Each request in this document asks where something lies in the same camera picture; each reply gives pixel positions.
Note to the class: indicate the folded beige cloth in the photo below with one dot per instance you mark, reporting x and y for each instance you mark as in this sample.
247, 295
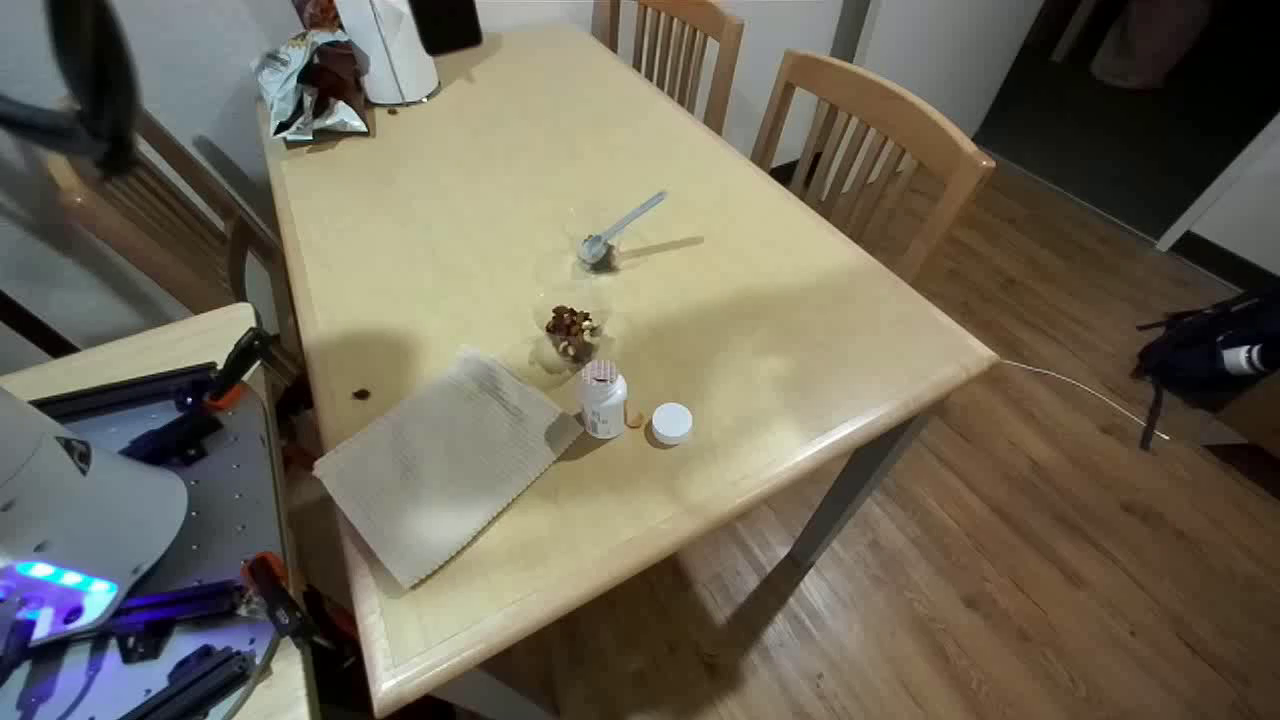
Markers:
424, 479

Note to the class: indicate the crumpled foil snack bag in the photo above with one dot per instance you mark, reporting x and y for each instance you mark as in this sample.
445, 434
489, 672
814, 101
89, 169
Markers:
314, 88

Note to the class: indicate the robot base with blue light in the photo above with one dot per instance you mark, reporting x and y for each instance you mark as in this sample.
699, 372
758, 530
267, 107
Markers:
80, 526

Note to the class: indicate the white bottle cap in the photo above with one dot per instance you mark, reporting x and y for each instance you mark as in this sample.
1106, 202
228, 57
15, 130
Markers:
669, 426

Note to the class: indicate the clear cup with nuts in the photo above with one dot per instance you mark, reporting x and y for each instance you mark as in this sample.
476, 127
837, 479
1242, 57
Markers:
571, 338

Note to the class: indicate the wooden chair left side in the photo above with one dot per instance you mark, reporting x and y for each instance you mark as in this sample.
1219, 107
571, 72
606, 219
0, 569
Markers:
173, 222

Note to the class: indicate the wooden dining table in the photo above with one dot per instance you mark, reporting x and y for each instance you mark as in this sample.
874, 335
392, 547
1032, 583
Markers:
452, 232

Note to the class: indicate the white paper bag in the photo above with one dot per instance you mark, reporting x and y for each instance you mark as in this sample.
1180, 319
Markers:
397, 70

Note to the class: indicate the black backpack on floor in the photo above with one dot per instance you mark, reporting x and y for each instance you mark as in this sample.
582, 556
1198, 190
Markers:
1208, 353

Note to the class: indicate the grey measuring spoon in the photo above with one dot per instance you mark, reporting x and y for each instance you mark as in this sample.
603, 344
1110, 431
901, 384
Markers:
629, 219

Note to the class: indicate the white pill bottle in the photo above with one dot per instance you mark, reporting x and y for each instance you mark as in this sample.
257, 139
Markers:
603, 403

